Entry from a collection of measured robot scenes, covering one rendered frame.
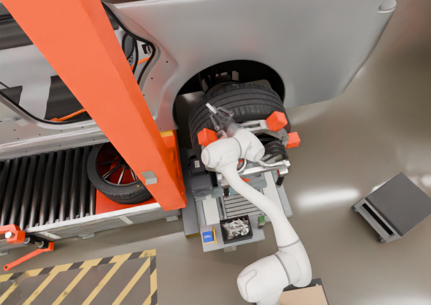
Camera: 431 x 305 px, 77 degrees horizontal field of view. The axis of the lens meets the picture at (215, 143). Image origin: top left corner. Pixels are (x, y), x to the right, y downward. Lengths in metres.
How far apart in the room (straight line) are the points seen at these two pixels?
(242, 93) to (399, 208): 1.50
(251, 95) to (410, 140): 2.05
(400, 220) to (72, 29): 2.29
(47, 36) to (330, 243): 2.34
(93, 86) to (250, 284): 0.93
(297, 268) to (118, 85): 0.99
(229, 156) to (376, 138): 2.20
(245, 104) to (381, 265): 1.74
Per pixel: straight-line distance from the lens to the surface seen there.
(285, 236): 1.25
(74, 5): 0.75
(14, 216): 2.86
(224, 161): 1.13
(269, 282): 1.22
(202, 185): 2.14
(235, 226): 1.86
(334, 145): 2.93
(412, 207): 2.52
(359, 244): 2.63
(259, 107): 1.56
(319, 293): 2.07
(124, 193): 2.17
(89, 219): 2.34
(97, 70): 0.87
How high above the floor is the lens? 2.39
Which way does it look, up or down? 59 degrees down
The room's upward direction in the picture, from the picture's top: 7 degrees counter-clockwise
